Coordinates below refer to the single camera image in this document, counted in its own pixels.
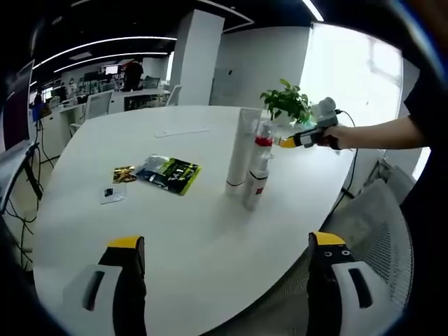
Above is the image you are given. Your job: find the potted green plant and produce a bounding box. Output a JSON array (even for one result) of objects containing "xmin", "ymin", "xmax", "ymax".
[{"xmin": 259, "ymin": 78, "xmax": 313, "ymax": 127}]

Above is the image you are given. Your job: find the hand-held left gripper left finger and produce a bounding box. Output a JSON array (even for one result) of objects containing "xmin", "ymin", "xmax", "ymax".
[{"xmin": 62, "ymin": 236, "xmax": 148, "ymax": 336}]

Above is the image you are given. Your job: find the person's right hand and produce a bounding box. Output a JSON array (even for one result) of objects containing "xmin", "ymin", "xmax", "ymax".
[{"xmin": 323, "ymin": 124, "xmax": 355, "ymax": 152}]

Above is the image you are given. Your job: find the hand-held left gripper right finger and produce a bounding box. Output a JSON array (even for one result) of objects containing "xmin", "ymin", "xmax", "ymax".
[{"xmin": 307, "ymin": 230, "xmax": 389, "ymax": 336}]

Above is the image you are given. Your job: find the large black monitor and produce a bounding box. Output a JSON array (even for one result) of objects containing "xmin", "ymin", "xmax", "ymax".
[{"xmin": 0, "ymin": 59, "xmax": 36, "ymax": 152}]

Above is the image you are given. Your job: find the white office chair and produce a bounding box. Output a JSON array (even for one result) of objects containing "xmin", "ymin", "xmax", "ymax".
[
  {"xmin": 164, "ymin": 84, "xmax": 183, "ymax": 107},
  {"xmin": 85, "ymin": 90, "xmax": 116, "ymax": 120}
]

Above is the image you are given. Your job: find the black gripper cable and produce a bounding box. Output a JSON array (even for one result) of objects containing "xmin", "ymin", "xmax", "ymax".
[{"xmin": 333, "ymin": 108, "xmax": 362, "ymax": 199}]

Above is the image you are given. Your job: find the green sachet packet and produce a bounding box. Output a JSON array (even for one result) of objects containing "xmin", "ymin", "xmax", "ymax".
[{"xmin": 135, "ymin": 153, "xmax": 203, "ymax": 197}]

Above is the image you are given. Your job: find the person's torso in black shirt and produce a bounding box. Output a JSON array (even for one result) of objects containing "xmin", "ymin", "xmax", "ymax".
[{"xmin": 398, "ymin": 52, "xmax": 448, "ymax": 281}]

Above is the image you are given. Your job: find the gold foil packet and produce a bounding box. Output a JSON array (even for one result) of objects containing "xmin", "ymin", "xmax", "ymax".
[{"xmin": 112, "ymin": 163, "xmax": 139, "ymax": 183}]

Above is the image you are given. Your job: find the grey mesh office chair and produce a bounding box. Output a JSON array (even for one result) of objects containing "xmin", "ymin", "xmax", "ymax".
[{"xmin": 290, "ymin": 163, "xmax": 415, "ymax": 318}]

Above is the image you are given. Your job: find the white skincare tube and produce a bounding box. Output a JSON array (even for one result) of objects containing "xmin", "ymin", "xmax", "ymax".
[{"xmin": 225, "ymin": 107, "xmax": 263, "ymax": 197}]

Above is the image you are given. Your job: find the clear-capped pump skincare bottle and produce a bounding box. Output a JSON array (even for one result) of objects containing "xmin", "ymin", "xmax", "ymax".
[{"xmin": 242, "ymin": 146, "xmax": 275, "ymax": 212}]

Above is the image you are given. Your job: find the small clear packet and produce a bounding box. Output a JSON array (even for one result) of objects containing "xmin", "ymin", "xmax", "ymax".
[{"xmin": 99, "ymin": 183, "xmax": 127, "ymax": 206}]

